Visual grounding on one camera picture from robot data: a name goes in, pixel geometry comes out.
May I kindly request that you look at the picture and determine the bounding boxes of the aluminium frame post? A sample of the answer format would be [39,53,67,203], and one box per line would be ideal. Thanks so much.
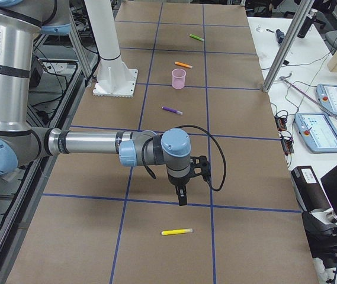
[262,0,314,93]

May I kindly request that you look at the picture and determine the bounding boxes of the purple marker pen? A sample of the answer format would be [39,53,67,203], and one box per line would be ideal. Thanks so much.
[161,106,183,115]

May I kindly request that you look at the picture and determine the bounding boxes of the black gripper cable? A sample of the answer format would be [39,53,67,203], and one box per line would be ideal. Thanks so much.
[143,125,227,192]

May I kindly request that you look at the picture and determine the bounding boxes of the orange marker pen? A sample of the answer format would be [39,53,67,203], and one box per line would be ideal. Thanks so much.
[175,62,192,69]

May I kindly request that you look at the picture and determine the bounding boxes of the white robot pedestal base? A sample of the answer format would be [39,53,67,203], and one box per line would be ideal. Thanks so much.
[85,1,138,98]

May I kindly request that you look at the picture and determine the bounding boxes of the yellow marker pen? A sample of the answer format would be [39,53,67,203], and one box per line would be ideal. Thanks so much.
[161,228,193,236]

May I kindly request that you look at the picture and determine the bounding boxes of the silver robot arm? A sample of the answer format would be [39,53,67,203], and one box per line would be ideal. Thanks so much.
[0,1,193,205]

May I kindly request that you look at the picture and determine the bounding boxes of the near blue teach pendant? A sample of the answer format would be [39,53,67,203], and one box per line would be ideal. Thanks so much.
[294,113,337,153]

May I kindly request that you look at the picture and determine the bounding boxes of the black cardboard box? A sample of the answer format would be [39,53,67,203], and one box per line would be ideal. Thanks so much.
[291,166,331,212]

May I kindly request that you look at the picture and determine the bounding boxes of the black water bottle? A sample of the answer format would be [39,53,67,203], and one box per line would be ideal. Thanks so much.
[297,8,318,38]

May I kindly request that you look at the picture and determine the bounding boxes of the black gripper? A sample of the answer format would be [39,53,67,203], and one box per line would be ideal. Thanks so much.
[167,170,190,206]

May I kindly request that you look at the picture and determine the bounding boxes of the green marker pen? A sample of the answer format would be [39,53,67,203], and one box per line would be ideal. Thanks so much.
[189,34,204,42]

